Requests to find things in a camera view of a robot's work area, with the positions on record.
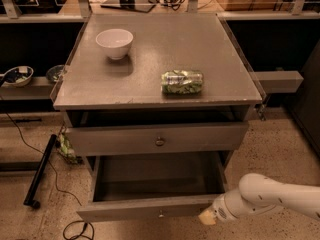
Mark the black floor cable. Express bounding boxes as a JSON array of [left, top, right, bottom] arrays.
[[0, 93, 96, 240]]

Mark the grey drawer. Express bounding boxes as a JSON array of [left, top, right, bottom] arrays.
[[78, 152, 228, 222], [66, 110, 248, 156]]

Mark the green bag on floor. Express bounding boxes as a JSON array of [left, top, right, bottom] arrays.
[[56, 127, 82, 165]]

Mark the grey wooden drawer cabinet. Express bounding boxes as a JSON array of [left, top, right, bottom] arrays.
[[50, 12, 267, 172]]

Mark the black metal bar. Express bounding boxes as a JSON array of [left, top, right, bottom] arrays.
[[23, 134, 57, 209]]

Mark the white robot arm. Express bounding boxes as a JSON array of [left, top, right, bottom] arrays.
[[198, 173, 320, 225]]

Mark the dark green plate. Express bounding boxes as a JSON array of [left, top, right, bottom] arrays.
[[46, 65, 65, 83]]

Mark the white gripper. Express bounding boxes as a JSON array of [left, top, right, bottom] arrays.
[[198, 188, 254, 226]]

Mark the green chip bag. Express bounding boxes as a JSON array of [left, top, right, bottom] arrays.
[[161, 70, 204, 95]]

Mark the grey low shelf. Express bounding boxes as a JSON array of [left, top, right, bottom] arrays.
[[0, 77, 54, 101]]

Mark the black monitor stand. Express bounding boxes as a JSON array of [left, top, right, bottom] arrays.
[[100, 0, 155, 13]]

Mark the white bowl on shelf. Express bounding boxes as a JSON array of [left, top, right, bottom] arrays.
[[0, 66, 34, 87]]

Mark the grey top drawer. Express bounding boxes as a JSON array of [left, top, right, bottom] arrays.
[[66, 110, 248, 156]]

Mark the white ceramic bowl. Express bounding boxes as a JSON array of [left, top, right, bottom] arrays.
[[96, 29, 134, 60]]

